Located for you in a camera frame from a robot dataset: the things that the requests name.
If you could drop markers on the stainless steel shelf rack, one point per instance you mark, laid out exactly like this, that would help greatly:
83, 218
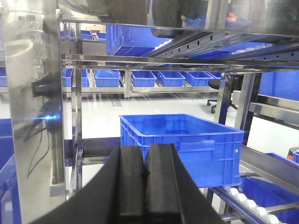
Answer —
39, 36

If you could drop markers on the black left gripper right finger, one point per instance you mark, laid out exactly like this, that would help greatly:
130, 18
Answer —
171, 195

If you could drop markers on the small blue parts bin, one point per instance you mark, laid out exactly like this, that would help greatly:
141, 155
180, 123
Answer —
107, 78
171, 78
197, 78
143, 79

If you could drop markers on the blue crate on lower shelf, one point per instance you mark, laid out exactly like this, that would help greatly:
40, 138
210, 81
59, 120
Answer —
267, 194

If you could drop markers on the white roller track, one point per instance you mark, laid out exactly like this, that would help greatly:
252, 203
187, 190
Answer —
261, 213

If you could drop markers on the large blue plastic crate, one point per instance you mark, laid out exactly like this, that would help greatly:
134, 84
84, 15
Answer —
209, 151

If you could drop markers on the blue crate on shelf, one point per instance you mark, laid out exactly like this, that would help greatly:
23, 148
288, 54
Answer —
267, 194
131, 40

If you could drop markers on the blue crate on upper shelf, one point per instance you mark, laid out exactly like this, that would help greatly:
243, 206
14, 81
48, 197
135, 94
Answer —
131, 40

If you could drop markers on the black office chair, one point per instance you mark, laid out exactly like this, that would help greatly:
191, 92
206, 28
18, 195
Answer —
225, 85

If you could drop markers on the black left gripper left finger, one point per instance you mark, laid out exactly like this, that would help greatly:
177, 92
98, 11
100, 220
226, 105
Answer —
113, 196

